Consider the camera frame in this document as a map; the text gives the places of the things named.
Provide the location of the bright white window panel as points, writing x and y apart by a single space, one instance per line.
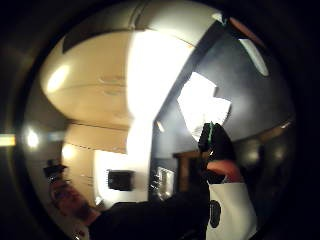
202 106

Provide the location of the shiny glass cabinet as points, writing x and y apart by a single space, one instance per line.
164 183

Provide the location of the long white ceiling lamp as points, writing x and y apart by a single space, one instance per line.
256 57

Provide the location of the the person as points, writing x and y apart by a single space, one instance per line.
150 216

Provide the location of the round bright ceiling lamp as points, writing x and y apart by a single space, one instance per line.
32 138

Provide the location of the brown wooden door frame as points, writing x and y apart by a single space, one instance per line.
185 170

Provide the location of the black wall screen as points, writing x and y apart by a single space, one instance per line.
120 180

